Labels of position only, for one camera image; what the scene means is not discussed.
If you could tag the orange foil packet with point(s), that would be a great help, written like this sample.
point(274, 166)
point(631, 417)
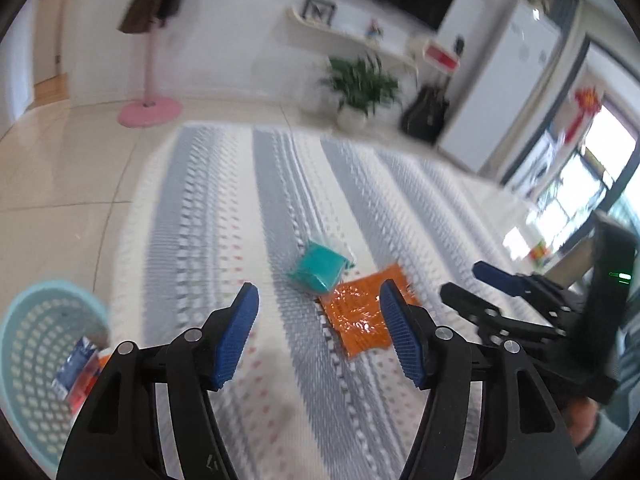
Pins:
point(355, 315)

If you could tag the red and white shelf box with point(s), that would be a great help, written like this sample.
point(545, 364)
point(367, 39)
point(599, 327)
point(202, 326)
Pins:
point(440, 55)

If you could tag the brown hanging bag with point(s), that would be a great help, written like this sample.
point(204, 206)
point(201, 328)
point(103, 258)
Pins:
point(140, 10)

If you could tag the black hanging bag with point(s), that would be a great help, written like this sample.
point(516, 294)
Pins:
point(172, 2)

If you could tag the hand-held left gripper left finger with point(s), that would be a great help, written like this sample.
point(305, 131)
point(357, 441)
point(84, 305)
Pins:
point(237, 335)

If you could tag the red hanging ornament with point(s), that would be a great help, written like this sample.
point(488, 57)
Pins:
point(585, 105)

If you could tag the glass window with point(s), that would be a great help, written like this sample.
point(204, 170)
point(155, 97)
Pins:
point(600, 160)

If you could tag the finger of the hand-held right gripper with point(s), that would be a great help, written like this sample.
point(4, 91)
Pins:
point(492, 272)
point(470, 307)

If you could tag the white curved wall shelf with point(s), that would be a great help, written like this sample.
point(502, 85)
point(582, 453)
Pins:
point(340, 34)

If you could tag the white refrigerator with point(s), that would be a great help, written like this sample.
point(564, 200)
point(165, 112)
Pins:
point(500, 85)

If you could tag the small colourful figurine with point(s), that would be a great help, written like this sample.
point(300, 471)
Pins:
point(374, 30)

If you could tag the black framed butterfly picture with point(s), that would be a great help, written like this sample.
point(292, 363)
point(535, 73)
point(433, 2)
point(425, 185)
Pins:
point(317, 10)

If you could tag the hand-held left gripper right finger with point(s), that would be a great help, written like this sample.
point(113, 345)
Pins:
point(400, 335)

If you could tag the green potted plant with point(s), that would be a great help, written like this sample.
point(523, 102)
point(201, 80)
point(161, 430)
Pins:
point(360, 85)

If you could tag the person's right forearm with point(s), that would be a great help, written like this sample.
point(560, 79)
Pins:
point(615, 410)

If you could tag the blue and orange packets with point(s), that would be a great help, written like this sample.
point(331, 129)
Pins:
point(75, 365)

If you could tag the teal packet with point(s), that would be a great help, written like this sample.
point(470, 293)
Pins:
point(320, 265)

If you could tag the light blue plastic basket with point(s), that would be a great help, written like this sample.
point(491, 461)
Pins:
point(30, 360)

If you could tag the grey striped woven tablecloth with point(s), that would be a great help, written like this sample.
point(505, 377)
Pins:
point(210, 210)

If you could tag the pink coat rack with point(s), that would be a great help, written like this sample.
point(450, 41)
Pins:
point(150, 110)

